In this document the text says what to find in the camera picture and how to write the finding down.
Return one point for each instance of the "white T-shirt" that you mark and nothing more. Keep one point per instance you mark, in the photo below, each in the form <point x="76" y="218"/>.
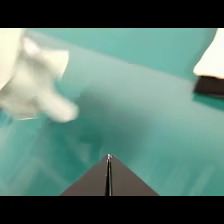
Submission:
<point x="31" y="83"/>

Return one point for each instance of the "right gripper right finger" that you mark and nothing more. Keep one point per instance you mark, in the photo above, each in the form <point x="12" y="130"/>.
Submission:
<point x="125" y="183"/>

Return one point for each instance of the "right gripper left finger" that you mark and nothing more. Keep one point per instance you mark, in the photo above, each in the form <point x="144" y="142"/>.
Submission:
<point x="95" y="183"/>

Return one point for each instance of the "white garment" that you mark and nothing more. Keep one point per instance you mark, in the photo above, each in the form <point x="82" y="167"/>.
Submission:
<point x="213" y="60"/>

